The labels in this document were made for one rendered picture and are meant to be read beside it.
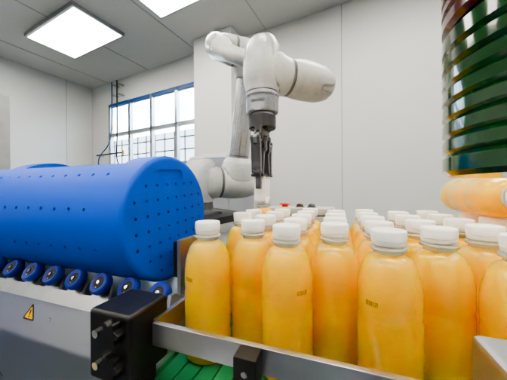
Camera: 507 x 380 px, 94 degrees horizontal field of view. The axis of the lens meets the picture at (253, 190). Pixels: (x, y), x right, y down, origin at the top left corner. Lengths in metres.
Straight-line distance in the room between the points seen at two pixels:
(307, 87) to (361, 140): 2.41
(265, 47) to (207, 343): 0.64
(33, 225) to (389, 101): 3.11
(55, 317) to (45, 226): 0.20
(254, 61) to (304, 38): 3.05
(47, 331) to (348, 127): 3.01
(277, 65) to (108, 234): 0.54
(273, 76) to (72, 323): 0.72
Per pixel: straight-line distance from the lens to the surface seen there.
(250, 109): 0.65
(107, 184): 0.54
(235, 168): 1.16
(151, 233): 0.54
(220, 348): 0.34
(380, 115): 3.17
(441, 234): 0.37
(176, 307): 0.42
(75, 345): 0.66
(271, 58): 0.69
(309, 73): 0.74
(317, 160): 3.15
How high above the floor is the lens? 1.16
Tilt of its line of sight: level
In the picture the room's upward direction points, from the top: straight up
